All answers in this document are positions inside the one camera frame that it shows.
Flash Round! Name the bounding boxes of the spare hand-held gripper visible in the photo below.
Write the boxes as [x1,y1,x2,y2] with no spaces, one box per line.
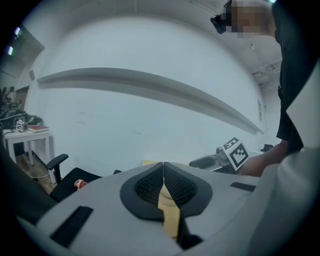
[15,119,29,133]

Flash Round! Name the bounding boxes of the red book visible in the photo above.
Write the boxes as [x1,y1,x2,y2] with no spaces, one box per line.
[26,125,50,134]

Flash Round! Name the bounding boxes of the black bag with cables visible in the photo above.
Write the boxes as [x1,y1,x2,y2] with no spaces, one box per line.
[0,108,27,130]

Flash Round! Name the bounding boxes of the person's right forearm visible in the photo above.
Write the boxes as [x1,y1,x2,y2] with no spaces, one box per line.
[237,139,289,178]

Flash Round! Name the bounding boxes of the person's head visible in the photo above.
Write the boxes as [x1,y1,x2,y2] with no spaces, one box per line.
[224,0,277,40]

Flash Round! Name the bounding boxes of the round wooden box lid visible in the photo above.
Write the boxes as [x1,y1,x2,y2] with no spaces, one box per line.
[159,183,173,200]

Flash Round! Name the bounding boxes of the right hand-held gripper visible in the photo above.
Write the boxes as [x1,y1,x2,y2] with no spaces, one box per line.
[188,136,250,174]

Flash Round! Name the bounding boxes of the white table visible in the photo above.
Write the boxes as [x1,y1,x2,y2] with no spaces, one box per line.
[1,128,56,185]

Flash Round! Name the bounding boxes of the white ceiling pipes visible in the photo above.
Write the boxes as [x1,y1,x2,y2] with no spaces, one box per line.
[243,37,281,86]

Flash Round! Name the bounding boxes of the wall notice sheet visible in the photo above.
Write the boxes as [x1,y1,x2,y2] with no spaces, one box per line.
[257,99,264,124]

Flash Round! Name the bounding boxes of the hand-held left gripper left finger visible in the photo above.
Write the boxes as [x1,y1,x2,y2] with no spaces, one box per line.
[16,161,181,256]

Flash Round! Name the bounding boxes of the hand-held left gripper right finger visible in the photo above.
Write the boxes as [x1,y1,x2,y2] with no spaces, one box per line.
[162,161,261,256]

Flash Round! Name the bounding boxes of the black head-worn camera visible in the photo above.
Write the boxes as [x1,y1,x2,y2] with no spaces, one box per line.
[209,0,233,35]

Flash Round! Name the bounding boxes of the person's black clothing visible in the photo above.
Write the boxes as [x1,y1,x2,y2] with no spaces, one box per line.
[271,0,311,156]

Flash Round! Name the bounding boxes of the black office chair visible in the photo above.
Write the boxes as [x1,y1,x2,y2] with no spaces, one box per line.
[0,139,123,223]

